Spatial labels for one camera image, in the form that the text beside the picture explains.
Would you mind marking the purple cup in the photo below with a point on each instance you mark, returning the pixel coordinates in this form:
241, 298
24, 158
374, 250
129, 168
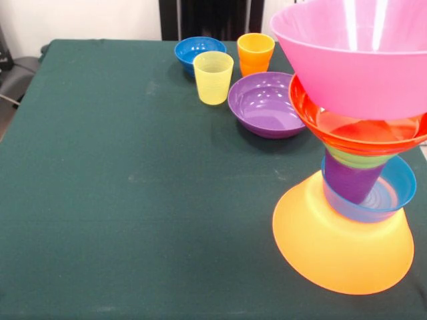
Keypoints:
350, 183

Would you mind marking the green bowl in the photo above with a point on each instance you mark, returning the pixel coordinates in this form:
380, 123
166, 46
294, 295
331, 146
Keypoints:
360, 160

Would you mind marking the red bowl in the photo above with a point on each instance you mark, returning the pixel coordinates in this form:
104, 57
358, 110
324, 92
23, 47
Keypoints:
360, 136

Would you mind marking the large yellow-orange bowl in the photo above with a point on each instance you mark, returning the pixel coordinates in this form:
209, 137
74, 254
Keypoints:
333, 256

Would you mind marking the pink bowl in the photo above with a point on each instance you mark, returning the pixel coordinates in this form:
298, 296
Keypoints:
360, 83

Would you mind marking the light blue bowl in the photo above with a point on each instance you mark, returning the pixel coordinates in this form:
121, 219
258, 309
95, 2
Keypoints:
402, 186

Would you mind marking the purple bowl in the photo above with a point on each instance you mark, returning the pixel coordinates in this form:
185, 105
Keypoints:
260, 106

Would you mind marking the yellow cup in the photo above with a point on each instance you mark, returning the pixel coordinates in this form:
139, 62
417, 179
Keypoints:
213, 83

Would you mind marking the dark green tablecloth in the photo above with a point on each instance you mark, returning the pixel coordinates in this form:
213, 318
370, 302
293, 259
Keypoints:
133, 216

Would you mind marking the dark blue bowl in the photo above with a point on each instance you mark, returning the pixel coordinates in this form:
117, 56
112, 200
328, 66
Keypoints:
188, 50

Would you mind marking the orange cup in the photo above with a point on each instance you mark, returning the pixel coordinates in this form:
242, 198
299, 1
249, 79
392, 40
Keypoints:
255, 55

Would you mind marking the grey office chair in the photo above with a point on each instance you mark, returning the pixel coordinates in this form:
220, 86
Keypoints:
20, 76

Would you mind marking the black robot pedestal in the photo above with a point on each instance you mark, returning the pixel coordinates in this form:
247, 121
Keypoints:
213, 16

